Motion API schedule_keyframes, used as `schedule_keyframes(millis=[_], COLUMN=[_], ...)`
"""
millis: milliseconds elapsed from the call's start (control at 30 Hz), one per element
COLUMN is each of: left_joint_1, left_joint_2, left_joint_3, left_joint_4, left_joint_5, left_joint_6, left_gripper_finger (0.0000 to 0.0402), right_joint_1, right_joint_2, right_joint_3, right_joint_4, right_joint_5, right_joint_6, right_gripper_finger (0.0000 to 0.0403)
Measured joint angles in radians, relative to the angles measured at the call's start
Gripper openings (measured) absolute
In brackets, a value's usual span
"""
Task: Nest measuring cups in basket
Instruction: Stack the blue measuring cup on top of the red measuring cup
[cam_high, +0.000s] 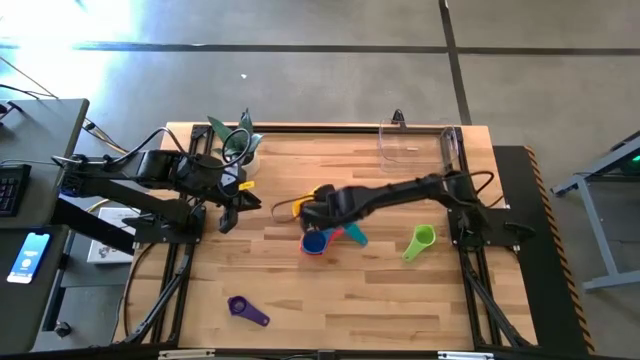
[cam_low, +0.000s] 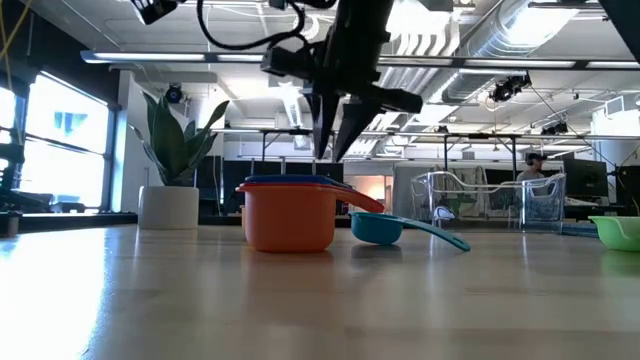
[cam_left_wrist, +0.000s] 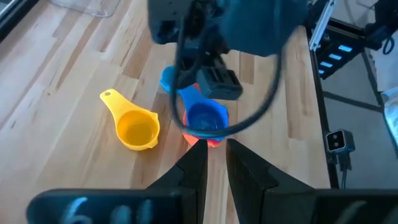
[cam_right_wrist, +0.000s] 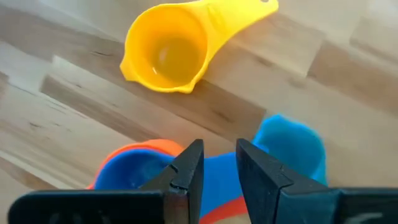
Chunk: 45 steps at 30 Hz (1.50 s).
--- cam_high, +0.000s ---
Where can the green snake plant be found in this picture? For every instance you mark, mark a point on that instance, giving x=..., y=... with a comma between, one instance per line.
x=245, y=122

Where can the purple measuring cup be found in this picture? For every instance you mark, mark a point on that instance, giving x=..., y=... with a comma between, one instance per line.
x=255, y=315

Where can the dark blue measuring cup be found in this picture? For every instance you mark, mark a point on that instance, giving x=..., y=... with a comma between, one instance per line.
x=315, y=242

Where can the black mat with hazard stripes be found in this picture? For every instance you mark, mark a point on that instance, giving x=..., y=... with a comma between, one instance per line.
x=550, y=300

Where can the white paper sheet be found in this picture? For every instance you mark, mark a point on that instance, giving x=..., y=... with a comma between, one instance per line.
x=107, y=250

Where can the black keyboard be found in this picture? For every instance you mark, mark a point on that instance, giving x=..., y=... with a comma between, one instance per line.
x=12, y=190

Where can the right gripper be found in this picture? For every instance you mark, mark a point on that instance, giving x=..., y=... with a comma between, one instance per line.
x=332, y=205

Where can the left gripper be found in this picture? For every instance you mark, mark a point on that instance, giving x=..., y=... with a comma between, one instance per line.
x=220, y=185

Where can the red measuring cup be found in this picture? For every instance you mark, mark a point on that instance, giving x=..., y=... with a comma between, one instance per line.
x=337, y=232

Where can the dark grey side table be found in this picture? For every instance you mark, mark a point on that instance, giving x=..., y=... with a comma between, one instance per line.
x=20, y=310

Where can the silver metal bracket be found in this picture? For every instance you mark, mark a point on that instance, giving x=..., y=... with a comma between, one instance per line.
x=465, y=355
x=185, y=354

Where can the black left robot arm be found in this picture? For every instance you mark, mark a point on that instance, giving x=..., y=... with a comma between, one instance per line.
x=160, y=167

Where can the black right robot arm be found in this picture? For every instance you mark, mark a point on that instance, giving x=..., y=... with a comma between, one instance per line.
x=400, y=190

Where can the white plant pot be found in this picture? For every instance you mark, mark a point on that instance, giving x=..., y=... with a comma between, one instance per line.
x=252, y=165

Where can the clear plastic basket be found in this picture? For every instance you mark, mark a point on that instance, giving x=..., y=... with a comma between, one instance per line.
x=410, y=160

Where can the grey metal stand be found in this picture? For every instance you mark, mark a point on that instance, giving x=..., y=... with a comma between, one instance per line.
x=615, y=281

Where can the green measuring cup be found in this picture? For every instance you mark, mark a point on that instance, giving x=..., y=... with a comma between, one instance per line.
x=422, y=237

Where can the black aluminium table frame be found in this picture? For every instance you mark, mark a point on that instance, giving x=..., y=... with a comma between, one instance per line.
x=325, y=129

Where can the light blue measuring cup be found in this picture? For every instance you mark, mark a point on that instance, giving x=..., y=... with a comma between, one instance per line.
x=356, y=234

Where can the grey desk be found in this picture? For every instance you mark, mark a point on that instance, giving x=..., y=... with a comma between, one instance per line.
x=45, y=140

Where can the smartphone with blue screen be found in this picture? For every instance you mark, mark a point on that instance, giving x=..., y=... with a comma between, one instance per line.
x=29, y=257

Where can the black clamp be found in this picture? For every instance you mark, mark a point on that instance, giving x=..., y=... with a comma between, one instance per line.
x=398, y=119

